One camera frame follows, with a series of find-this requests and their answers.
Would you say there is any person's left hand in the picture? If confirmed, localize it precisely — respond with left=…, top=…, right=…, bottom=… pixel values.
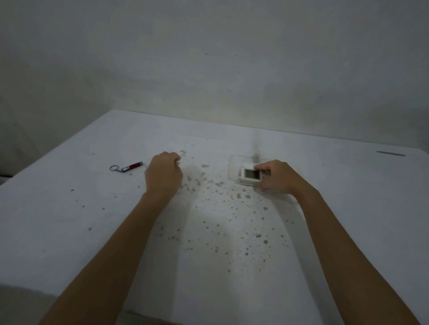
left=144, top=152, right=183, bottom=198

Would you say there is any person's right hand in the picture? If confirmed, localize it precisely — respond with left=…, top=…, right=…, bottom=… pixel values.
left=254, top=160, right=314, bottom=198

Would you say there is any clear plastic box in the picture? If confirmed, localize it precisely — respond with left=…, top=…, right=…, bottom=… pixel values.
left=229, top=154, right=265, bottom=183

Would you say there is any small white digital display device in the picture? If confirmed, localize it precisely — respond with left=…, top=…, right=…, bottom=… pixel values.
left=239, top=163, right=271, bottom=187

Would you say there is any red keychain flashlight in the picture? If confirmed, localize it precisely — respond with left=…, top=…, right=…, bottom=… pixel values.
left=109, top=162, right=143, bottom=173

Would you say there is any person's left forearm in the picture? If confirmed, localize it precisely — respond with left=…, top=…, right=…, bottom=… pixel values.
left=38, top=191, right=173, bottom=325

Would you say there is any person's right forearm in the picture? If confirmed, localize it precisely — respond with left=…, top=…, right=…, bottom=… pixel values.
left=295, top=187, right=421, bottom=325

